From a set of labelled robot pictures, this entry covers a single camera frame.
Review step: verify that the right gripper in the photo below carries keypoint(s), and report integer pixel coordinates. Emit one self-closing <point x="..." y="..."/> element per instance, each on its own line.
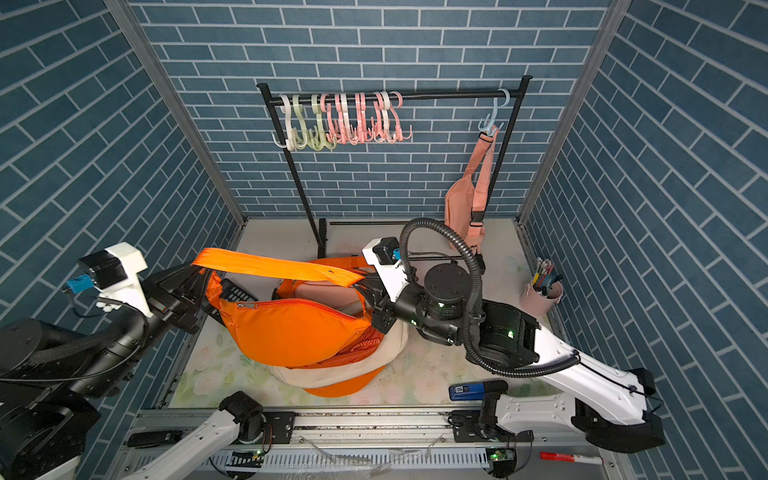
<point x="383" y="304"/>

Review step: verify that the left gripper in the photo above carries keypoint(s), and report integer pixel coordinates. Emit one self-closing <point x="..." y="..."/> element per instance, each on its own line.
<point x="174" y="289"/>

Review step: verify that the pink sling bag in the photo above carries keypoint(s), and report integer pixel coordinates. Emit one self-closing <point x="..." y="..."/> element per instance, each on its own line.
<point x="342" y="299"/>
<point x="466" y="200"/>

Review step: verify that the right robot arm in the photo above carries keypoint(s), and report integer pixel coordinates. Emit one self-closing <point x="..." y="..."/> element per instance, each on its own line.
<point x="610" y="407"/>

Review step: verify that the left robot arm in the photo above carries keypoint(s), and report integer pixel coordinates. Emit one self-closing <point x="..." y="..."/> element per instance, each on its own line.
<point x="50" y="375"/>

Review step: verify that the green plastic hook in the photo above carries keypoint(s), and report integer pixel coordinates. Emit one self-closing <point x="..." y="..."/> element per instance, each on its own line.
<point x="319" y="138"/>
<point x="302" y="134"/>

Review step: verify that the white plastic hook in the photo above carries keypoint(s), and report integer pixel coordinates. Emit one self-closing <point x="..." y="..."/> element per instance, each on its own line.
<point x="289" y="141"/>

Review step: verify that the black calculator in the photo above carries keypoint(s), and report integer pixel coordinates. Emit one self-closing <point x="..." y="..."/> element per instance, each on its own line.
<point x="231" y="292"/>

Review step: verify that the blue black stapler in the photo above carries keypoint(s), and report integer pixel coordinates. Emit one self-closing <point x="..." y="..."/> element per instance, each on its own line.
<point x="476" y="390"/>

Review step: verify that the black remote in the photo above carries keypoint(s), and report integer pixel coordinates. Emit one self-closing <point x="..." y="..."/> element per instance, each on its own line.
<point x="151" y="439"/>

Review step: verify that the pink pen cup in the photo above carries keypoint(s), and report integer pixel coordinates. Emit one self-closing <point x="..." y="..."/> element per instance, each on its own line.
<point x="544" y="291"/>

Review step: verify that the red white marker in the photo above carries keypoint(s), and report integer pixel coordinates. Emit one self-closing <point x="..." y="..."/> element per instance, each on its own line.
<point x="571" y="458"/>

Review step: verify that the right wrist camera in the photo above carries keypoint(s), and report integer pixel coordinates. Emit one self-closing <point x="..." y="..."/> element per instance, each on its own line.
<point x="384" y="255"/>

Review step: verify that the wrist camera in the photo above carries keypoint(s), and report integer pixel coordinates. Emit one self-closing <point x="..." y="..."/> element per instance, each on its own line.
<point x="384" y="255"/>
<point x="113" y="273"/>

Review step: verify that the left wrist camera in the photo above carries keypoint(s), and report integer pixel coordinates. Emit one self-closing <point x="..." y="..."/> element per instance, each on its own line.
<point x="113" y="273"/>

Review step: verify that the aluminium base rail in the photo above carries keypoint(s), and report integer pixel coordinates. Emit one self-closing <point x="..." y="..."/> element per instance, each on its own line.
<point x="384" y="440"/>

